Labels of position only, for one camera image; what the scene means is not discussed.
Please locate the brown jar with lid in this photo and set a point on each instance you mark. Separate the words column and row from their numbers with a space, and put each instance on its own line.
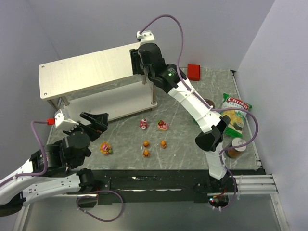
column 235, row 152

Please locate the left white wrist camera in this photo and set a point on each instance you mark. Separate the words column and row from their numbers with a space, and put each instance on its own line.
column 62, row 120

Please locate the orange bear toy bottom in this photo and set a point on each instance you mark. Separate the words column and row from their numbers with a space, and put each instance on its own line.
column 146, row 153

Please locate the brown green wrapped roll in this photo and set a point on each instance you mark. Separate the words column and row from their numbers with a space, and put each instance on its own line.
column 210, row 103

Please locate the white two-tier shelf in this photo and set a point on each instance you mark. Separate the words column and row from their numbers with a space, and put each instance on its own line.
column 64, row 77

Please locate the green cassava chips bag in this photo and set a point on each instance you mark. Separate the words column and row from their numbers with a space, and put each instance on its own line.
column 237, row 117

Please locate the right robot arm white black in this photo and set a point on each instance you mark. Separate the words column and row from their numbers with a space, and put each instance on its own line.
column 147, row 60

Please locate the orange bear toy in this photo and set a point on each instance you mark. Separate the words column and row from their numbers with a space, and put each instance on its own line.
column 163, row 144
column 146, row 153
column 146, row 143

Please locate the pink bear donut toy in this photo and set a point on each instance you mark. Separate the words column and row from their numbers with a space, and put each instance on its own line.
column 162, row 125

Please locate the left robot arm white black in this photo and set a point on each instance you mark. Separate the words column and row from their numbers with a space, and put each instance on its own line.
column 52, row 170

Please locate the pink bear cupcake toy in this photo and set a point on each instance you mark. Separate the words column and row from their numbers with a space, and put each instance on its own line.
column 143, row 124

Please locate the red block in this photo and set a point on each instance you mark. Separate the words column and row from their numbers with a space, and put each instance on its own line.
column 193, row 72

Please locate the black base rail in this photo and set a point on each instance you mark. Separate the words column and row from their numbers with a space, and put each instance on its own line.
column 148, row 186

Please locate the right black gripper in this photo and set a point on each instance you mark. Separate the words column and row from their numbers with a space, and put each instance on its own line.
column 134, row 61

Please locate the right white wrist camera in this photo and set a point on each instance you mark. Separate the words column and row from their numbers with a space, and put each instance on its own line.
column 145, row 37

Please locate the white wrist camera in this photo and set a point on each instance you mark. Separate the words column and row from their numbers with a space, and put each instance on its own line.
column 62, row 120
column 145, row 37

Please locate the orange bear toy top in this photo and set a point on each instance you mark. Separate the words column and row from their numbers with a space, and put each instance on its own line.
column 146, row 143

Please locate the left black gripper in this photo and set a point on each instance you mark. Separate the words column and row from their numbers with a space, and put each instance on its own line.
column 90, row 128

